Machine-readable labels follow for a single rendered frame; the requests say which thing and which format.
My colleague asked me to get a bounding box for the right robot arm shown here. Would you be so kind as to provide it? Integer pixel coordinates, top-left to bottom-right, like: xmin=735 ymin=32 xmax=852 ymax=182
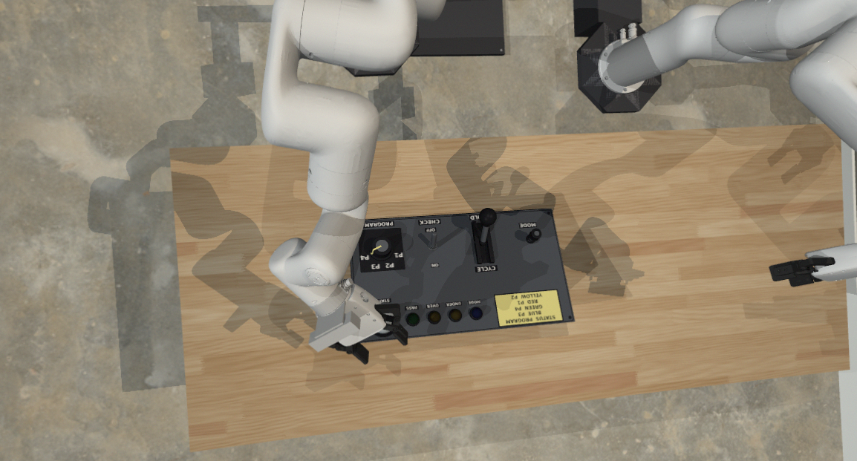
xmin=261 ymin=0 xmax=446 ymax=352

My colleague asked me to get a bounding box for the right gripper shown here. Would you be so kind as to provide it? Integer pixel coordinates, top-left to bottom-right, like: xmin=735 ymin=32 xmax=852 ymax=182
xmin=329 ymin=283 xmax=408 ymax=364

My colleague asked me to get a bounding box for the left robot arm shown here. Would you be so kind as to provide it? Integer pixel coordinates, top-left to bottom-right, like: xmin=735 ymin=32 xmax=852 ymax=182
xmin=599 ymin=0 xmax=857 ymax=152

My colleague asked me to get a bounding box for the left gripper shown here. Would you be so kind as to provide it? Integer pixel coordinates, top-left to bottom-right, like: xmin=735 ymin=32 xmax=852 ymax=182
xmin=769 ymin=243 xmax=857 ymax=287

